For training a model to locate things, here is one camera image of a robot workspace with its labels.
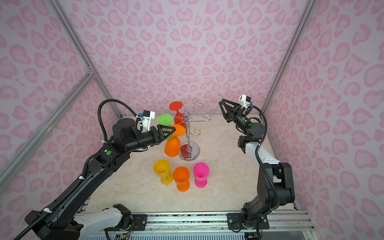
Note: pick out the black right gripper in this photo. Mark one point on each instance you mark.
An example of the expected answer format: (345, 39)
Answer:
(230, 112)

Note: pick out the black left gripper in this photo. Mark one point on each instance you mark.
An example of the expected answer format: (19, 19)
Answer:
(169, 131)

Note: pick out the orange front wine glass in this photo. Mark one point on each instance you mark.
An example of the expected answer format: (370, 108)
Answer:
(173, 145)

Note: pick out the orange wine glass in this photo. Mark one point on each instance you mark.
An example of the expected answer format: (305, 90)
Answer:
(173, 145)
(181, 176)

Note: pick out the green plastic wine glass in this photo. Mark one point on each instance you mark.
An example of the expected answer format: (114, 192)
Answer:
(165, 120)

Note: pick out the red plastic wine glass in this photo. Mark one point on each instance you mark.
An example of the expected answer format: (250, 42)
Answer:
(179, 118)

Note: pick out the yellow plastic wine glass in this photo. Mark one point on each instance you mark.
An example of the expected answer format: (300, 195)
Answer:
(163, 170)

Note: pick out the orange back wine glass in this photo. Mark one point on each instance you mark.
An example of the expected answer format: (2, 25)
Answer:
(181, 176)

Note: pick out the pink plastic wine glass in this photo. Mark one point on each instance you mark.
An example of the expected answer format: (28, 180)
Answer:
(201, 172)

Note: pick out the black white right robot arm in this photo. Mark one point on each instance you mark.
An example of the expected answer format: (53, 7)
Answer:
(275, 185)

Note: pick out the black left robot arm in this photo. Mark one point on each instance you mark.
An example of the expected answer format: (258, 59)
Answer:
(57, 220)

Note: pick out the chrome wine glass rack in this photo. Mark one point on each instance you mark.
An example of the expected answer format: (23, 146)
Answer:
(190, 150)

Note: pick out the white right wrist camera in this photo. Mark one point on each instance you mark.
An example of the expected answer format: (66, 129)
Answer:
(245, 102)

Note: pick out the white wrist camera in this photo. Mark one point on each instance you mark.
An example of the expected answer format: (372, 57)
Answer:
(245, 102)
(145, 119)

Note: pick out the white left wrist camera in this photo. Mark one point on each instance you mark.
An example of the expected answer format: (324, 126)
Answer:
(145, 119)

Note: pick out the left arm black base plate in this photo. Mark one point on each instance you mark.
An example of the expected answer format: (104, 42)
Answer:
(139, 222)

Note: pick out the aluminium diagonal frame bar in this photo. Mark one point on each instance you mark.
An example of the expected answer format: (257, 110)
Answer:
(20, 159)

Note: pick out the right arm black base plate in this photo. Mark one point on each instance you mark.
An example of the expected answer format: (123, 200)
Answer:
(235, 222)

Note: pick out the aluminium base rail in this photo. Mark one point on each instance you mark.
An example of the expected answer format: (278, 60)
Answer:
(284, 225)

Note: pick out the aluminium frame post right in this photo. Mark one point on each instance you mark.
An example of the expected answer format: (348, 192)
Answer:
(290, 51)

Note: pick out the aluminium frame post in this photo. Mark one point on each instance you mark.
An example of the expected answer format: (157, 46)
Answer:
(290, 51)
(79, 46)

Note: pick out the aluminium frame post left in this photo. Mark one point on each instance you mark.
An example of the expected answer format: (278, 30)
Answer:
(79, 46)

